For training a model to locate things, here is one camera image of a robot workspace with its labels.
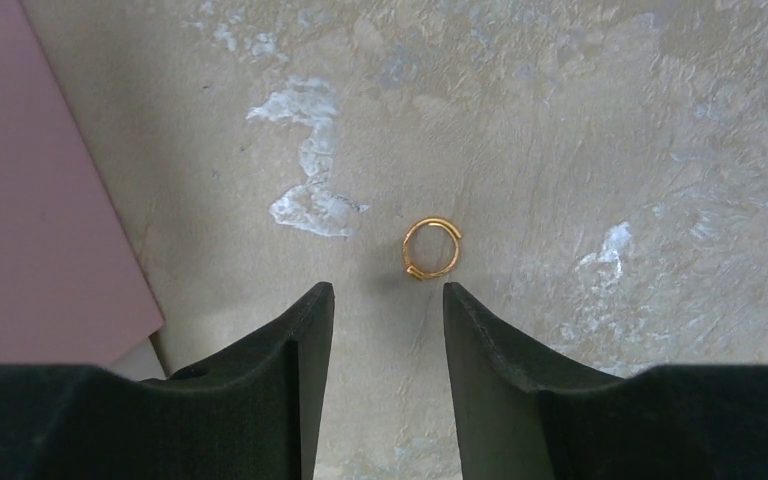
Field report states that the gold ring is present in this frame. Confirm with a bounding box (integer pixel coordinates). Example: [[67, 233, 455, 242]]
[[401, 216, 463, 282]]

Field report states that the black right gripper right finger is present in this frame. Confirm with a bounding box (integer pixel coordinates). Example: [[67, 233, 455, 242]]
[[443, 283, 768, 479]]

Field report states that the pink jewelry box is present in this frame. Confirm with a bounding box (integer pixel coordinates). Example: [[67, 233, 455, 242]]
[[0, 1, 163, 365]]

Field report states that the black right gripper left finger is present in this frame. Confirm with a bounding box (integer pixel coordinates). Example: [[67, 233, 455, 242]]
[[0, 282, 334, 479]]

